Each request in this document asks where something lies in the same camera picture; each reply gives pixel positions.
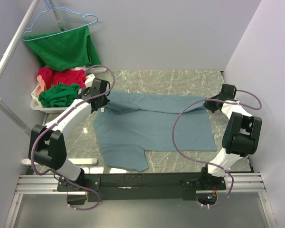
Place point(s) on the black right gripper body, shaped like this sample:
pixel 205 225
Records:
pixel 211 106

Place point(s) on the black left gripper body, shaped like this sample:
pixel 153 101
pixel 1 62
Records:
pixel 105 100

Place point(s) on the grey-blue polo shirt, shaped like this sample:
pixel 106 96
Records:
pixel 132 123

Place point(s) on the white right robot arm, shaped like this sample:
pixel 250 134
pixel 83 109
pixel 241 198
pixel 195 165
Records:
pixel 241 135

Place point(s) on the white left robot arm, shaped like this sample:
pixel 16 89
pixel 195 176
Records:
pixel 47 143

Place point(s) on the crumpled green t shirt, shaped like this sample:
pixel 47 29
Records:
pixel 60 95

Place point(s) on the hanging green t shirt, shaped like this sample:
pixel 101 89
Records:
pixel 63 50

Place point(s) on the red t shirt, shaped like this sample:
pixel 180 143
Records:
pixel 69 76

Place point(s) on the pink garment in basket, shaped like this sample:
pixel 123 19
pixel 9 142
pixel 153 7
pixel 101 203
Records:
pixel 41 85

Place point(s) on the white plastic laundry basket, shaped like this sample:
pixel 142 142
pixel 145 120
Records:
pixel 36 105

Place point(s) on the white clothes rack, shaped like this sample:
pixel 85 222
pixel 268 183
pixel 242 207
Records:
pixel 16 83

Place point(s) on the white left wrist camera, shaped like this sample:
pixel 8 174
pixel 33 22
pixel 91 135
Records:
pixel 89 80

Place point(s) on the light blue wire hanger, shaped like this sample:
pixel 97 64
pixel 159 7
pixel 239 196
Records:
pixel 50 7

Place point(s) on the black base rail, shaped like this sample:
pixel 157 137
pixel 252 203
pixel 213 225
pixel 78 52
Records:
pixel 147 186

